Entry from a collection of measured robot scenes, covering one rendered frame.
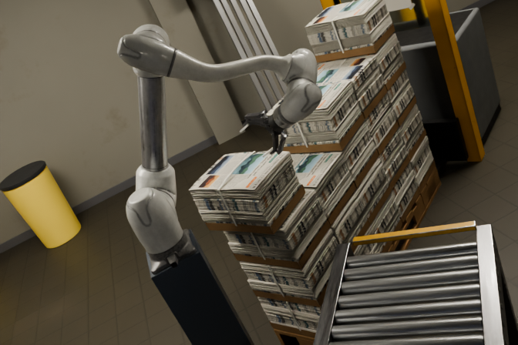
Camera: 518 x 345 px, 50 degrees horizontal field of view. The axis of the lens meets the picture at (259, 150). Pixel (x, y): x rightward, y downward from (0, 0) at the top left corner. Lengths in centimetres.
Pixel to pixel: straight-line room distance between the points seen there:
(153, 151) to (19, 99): 341
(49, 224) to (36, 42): 161
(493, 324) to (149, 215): 116
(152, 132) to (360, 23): 137
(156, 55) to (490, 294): 126
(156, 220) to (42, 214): 324
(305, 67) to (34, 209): 360
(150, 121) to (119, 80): 331
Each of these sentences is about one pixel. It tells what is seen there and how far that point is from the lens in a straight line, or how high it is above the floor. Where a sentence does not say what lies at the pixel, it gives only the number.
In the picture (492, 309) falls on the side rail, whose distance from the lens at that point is 175.
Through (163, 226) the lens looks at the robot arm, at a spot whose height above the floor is 115.
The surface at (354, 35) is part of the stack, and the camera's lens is 305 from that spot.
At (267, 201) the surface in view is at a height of 97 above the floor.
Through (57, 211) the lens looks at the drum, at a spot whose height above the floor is 30.
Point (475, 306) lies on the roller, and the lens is 177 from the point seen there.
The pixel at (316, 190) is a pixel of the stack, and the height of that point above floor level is 80.
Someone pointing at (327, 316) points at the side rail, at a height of 80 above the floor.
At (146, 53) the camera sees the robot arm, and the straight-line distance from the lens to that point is 186.
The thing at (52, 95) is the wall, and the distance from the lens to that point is 542.
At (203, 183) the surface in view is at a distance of 239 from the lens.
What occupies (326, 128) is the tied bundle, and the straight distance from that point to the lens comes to 263.
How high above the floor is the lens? 205
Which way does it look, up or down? 24 degrees down
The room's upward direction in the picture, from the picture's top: 24 degrees counter-clockwise
